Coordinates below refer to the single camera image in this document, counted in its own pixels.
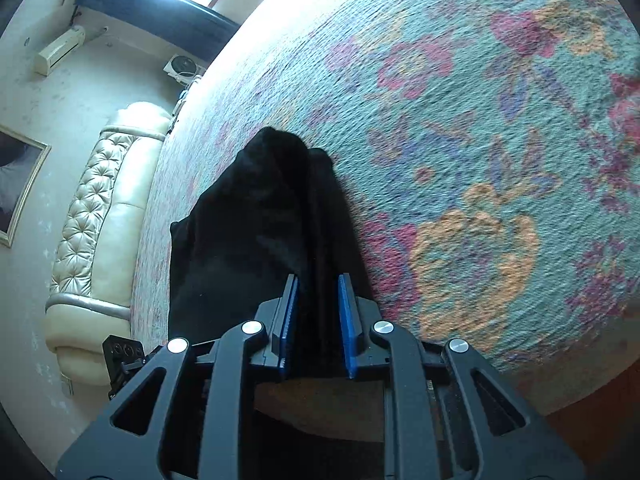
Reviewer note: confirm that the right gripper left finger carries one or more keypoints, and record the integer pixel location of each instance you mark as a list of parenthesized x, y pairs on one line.
[(181, 415)]

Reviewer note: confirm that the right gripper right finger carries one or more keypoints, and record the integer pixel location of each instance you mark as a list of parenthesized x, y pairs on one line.
[(448, 413)]

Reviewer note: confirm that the black pants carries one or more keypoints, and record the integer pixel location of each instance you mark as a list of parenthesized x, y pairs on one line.
[(278, 211)]

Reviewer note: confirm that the cream tufted headboard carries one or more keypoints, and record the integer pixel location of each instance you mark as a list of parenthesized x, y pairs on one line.
[(93, 271)]

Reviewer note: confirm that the framed picture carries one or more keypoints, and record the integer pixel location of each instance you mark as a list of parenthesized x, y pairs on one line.
[(21, 161)]

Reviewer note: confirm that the white fan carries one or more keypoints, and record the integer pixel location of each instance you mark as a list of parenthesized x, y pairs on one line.
[(183, 69)]

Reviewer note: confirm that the floral bedspread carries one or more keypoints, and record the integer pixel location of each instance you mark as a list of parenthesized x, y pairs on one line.
[(489, 150)]

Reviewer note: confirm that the white air conditioner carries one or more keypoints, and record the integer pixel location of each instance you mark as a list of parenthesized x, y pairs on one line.
[(55, 52)]

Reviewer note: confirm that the dark blue left curtain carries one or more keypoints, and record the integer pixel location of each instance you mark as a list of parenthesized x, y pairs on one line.
[(185, 24)]

